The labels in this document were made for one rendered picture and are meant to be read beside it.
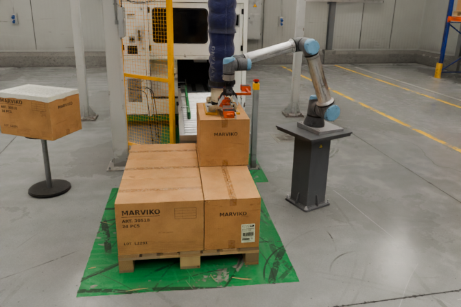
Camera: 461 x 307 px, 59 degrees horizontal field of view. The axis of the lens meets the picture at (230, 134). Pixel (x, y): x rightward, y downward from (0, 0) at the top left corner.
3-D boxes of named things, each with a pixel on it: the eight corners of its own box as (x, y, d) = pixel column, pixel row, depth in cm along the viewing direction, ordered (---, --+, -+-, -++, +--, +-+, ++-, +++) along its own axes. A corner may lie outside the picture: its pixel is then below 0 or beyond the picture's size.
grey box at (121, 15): (121, 35, 440) (120, 7, 431) (126, 35, 441) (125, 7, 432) (119, 37, 422) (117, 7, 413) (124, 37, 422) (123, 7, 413)
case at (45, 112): (82, 129, 403) (78, 88, 391) (53, 141, 367) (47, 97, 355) (33, 122, 422) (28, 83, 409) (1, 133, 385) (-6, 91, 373)
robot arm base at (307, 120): (315, 120, 386) (317, 110, 382) (328, 127, 370) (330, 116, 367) (299, 122, 377) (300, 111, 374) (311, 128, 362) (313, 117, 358)
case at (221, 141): (196, 142, 392) (196, 102, 380) (237, 142, 398) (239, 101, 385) (200, 166, 336) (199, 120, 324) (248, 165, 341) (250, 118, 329)
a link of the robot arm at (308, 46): (331, 111, 364) (309, 33, 330) (343, 117, 349) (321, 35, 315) (317, 119, 362) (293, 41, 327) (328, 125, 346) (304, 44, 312)
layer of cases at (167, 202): (134, 183, 397) (132, 144, 385) (235, 179, 410) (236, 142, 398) (118, 255, 284) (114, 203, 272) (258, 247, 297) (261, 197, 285)
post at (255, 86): (249, 166, 482) (252, 82, 451) (255, 166, 483) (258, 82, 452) (250, 168, 475) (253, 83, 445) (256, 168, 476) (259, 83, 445)
